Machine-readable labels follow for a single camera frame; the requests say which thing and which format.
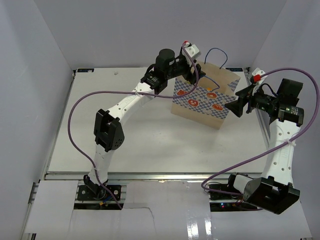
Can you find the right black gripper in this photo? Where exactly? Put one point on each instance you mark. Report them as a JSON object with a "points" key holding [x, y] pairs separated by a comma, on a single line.
{"points": [[237, 106]]}

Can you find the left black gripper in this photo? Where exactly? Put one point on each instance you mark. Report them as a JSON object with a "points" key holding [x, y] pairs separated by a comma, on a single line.
{"points": [[191, 78]]}

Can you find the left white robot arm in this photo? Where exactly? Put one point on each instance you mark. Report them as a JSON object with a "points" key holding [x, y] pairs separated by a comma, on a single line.
{"points": [[108, 126]]}

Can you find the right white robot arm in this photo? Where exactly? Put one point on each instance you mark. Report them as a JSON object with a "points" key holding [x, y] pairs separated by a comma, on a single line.
{"points": [[273, 191]]}

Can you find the blue checkered paper bag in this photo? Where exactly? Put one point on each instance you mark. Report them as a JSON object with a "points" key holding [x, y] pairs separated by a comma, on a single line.
{"points": [[204, 106]]}

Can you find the black xdof label sticker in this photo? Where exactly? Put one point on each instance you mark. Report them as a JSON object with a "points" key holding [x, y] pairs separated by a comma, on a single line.
{"points": [[234, 69]]}

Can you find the white front cover sheet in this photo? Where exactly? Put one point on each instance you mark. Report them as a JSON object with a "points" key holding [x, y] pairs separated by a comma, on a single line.
{"points": [[156, 211]]}

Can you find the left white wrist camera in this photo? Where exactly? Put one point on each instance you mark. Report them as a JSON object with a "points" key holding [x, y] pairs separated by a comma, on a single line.
{"points": [[190, 51]]}

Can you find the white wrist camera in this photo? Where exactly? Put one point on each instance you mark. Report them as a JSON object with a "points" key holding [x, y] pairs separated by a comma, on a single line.
{"points": [[190, 51], [256, 79]]}

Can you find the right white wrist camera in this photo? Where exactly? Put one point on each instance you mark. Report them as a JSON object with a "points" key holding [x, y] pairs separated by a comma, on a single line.
{"points": [[256, 79]]}

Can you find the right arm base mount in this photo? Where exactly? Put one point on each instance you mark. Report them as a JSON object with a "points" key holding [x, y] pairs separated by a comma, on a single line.
{"points": [[221, 202]]}

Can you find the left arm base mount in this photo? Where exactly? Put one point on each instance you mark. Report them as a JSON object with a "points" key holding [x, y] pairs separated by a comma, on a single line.
{"points": [[85, 194]]}

